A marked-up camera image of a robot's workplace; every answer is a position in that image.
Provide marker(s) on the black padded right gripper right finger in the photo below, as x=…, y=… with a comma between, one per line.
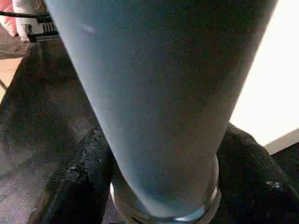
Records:
x=257, y=186

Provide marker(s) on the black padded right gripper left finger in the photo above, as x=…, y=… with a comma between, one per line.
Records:
x=79, y=186

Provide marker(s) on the white plastic table leg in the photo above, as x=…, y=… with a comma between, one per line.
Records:
x=163, y=93

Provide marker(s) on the black mat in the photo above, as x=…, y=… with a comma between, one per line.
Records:
x=42, y=116

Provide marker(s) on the pink cloth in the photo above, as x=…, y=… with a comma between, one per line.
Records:
x=7, y=21

